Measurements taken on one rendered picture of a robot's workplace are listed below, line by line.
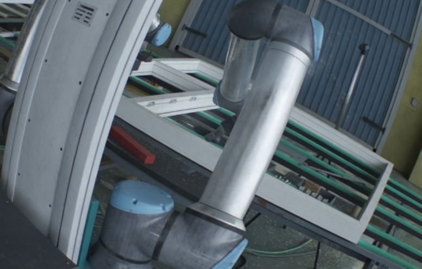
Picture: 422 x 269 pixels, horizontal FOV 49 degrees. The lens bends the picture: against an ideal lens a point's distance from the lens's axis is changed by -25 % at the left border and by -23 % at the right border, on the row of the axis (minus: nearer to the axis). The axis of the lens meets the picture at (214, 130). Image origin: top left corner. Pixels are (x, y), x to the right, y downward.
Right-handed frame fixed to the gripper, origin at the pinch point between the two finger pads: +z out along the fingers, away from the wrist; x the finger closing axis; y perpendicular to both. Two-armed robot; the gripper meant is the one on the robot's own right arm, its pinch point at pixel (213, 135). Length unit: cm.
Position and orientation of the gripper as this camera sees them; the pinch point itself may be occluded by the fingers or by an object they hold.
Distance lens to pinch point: 218.4
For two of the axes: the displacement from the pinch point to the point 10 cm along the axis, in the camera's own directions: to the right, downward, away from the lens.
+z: -7.7, 4.3, 4.7
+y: -4.7, -8.8, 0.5
